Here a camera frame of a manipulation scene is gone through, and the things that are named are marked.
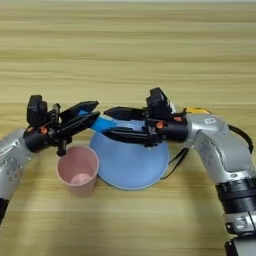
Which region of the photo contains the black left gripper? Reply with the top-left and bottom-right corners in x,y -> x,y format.
23,100 -> 101,157

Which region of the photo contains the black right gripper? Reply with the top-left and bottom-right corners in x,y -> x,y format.
101,106 -> 189,148

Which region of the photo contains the small blue rectangular block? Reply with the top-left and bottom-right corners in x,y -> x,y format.
78,111 -> 118,134

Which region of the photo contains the light blue round plate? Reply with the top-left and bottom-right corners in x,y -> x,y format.
89,118 -> 170,191

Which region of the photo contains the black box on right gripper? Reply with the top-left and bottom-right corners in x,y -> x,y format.
145,87 -> 172,120

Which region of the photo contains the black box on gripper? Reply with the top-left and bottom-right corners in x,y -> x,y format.
26,94 -> 49,128
145,87 -> 172,120

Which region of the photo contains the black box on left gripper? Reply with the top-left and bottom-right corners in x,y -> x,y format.
26,94 -> 49,128

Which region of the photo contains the pink plastic cup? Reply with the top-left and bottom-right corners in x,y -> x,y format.
55,145 -> 100,198

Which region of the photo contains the yellow and black tool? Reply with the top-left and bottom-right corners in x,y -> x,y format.
184,106 -> 212,116

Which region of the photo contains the black tool strap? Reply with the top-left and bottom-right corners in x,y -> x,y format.
159,147 -> 190,181

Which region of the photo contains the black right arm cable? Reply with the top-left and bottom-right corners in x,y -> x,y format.
228,124 -> 255,155

